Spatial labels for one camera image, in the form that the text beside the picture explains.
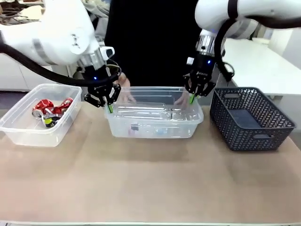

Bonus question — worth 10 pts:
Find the cluttered wooden desk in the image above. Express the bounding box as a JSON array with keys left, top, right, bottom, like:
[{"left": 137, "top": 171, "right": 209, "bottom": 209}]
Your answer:
[{"left": 0, "top": 0, "right": 46, "bottom": 24}]

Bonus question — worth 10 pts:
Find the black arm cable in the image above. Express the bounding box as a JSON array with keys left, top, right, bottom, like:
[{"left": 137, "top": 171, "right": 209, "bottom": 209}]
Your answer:
[
  {"left": 0, "top": 30, "right": 119, "bottom": 87},
  {"left": 213, "top": 14, "right": 301, "bottom": 82}
]

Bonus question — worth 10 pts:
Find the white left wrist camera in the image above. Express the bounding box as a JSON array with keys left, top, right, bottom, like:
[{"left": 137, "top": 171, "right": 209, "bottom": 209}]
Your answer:
[{"left": 100, "top": 46, "right": 115, "bottom": 60}]

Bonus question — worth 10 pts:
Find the small clear plastic bin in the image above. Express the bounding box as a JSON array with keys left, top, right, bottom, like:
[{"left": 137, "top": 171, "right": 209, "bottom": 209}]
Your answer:
[{"left": 0, "top": 83, "right": 83, "bottom": 148}]

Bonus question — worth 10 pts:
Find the short clear plastic bottle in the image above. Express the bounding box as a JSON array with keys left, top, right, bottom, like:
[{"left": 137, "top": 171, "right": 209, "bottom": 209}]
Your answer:
[{"left": 171, "top": 107, "right": 201, "bottom": 121}]

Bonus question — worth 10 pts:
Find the dark grey woven basket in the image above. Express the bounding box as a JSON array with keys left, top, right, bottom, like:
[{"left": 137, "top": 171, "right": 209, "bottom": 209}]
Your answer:
[{"left": 209, "top": 87, "right": 297, "bottom": 152}]

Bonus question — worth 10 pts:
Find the person's right hand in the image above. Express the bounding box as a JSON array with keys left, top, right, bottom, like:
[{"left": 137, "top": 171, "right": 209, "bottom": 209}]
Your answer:
[{"left": 117, "top": 72, "right": 137, "bottom": 104}]

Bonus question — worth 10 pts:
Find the white side table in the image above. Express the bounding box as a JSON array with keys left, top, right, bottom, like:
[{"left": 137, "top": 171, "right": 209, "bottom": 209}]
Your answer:
[{"left": 222, "top": 37, "right": 301, "bottom": 96}]

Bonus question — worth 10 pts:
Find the clear bottle with black label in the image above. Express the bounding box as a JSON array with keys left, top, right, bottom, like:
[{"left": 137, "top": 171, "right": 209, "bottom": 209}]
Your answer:
[{"left": 127, "top": 121, "right": 142, "bottom": 137}]

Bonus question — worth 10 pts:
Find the person's left hand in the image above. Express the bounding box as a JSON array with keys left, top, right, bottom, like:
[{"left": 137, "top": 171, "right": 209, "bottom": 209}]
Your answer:
[{"left": 175, "top": 92, "right": 190, "bottom": 106}]

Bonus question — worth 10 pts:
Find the crushed black green can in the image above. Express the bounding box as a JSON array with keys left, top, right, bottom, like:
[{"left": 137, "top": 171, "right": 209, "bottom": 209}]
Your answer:
[{"left": 41, "top": 114, "right": 60, "bottom": 129}]

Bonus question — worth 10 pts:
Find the white cabinet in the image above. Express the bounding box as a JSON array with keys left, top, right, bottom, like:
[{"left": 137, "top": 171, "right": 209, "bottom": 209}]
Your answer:
[{"left": 0, "top": 53, "right": 71, "bottom": 92}]

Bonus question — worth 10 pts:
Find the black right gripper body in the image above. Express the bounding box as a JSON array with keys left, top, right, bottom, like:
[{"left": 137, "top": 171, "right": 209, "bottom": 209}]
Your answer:
[{"left": 190, "top": 53, "right": 216, "bottom": 83}]

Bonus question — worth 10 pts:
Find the person in black top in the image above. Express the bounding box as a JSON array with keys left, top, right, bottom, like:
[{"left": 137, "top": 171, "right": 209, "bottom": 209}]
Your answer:
[{"left": 104, "top": 0, "right": 205, "bottom": 88}]

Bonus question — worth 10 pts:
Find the grey hoodie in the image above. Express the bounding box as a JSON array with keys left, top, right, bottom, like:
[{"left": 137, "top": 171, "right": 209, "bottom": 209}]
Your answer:
[{"left": 90, "top": 0, "right": 111, "bottom": 47}]

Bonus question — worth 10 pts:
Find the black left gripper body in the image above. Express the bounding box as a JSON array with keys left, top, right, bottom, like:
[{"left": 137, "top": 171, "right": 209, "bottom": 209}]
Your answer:
[{"left": 83, "top": 64, "right": 119, "bottom": 94}]

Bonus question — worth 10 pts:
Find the large clear plastic bin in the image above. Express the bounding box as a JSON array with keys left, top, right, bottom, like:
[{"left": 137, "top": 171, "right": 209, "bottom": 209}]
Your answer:
[{"left": 104, "top": 86, "right": 204, "bottom": 139}]

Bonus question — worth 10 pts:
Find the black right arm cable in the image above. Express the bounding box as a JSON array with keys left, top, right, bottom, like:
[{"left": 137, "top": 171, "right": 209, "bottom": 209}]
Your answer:
[{"left": 213, "top": 14, "right": 301, "bottom": 82}]

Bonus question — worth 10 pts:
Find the crushed red soda can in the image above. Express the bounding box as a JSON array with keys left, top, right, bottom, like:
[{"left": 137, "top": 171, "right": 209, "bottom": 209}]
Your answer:
[
  {"left": 32, "top": 99, "right": 54, "bottom": 119},
  {"left": 53, "top": 97, "right": 74, "bottom": 114}
]

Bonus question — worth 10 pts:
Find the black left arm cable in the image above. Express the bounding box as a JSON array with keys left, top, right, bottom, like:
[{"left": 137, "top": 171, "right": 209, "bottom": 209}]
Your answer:
[{"left": 0, "top": 30, "right": 119, "bottom": 87}]

